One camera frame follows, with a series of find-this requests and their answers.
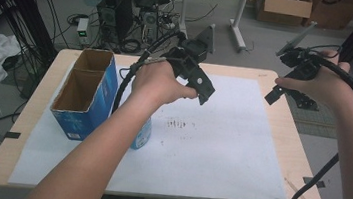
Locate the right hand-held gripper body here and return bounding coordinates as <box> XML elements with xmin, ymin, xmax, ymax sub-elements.
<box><xmin>273</xmin><ymin>18</ymin><xmax>329</xmax><ymax>84</ymax></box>

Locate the black tape strip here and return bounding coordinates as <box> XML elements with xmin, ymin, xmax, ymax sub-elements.
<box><xmin>0</xmin><ymin>130</ymin><xmax>23</xmax><ymax>145</ymax></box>
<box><xmin>300</xmin><ymin>175</ymin><xmax>327</xmax><ymax>190</ymax></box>

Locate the small open cardboard box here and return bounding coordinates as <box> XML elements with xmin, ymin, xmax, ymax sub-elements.
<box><xmin>253</xmin><ymin>0</ymin><xmax>314</xmax><ymax>29</ymax></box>

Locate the black computer tower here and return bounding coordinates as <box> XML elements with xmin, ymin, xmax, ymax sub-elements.
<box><xmin>91</xmin><ymin>0</ymin><xmax>173</xmax><ymax>59</ymax></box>

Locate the person's right hand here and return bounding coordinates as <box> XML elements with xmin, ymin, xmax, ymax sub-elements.
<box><xmin>271</xmin><ymin>45</ymin><xmax>353</xmax><ymax>114</ymax></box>

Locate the wooden table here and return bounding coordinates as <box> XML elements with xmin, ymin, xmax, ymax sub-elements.
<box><xmin>0</xmin><ymin>38</ymin><xmax>337</xmax><ymax>199</ymax></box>

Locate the white paper sheet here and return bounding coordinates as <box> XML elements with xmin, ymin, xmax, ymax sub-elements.
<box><xmin>7</xmin><ymin>52</ymin><xmax>302</xmax><ymax>199</ymax></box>

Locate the closed cardboard box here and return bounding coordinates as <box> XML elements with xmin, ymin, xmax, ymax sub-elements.
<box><xmin>307</xmin><ymin>0</ymin><xmax>353</xmax><ymax>33</ymax></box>

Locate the blue cardboard box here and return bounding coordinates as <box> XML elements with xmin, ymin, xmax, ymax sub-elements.
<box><xmin>45</xmin><ymin>44</ymin><xmax>123</xmax><ymax>145</ymax></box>

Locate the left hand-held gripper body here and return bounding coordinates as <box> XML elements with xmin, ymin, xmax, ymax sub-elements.
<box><xmin>158</xmin><ymin>19</ymin><xmax>218</xmax><ymax>91</ymax></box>

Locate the person's left hand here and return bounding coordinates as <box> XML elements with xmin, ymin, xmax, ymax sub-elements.
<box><xmin>127</xmin><ymin>56</ymin><xmax>202</xmax><ymax>117</ymax></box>

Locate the white desk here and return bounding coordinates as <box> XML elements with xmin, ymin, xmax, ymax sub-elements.
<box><xmin>170</xmin><ymin>0</ymin><xmax>281</xmax><ymax>56</ymax></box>

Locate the white power supply box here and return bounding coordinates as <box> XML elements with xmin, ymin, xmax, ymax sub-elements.
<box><xmin>74</xmin><ymin>16</ymin><xmax>91</xmax><ymax>47</ymax></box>

